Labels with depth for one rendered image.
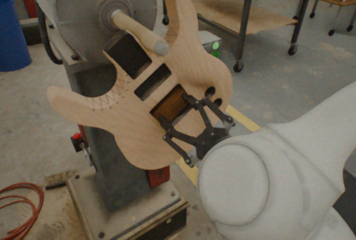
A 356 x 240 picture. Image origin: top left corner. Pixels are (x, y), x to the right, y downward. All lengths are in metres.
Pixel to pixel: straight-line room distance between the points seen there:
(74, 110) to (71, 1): 0.24
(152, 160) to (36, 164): 1.53
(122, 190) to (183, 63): 0.86
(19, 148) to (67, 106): 1.85
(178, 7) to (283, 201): 0.40
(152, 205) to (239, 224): 1.13
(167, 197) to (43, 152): 1.16
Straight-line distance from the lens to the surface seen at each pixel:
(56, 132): 2.35
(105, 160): 1.11
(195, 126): 0.71
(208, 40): 0.85
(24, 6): 4.15
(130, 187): 1.31
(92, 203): 1.42
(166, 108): 0.60
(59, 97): 0.49
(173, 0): 0.53
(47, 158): 2.16
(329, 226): 0.41
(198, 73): 0.62
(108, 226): 1.33
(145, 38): 0.49
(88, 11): 0.64
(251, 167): 0.23
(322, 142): 0.29
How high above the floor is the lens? 1.44
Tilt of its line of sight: 37 degrees down
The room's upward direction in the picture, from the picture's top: straight up
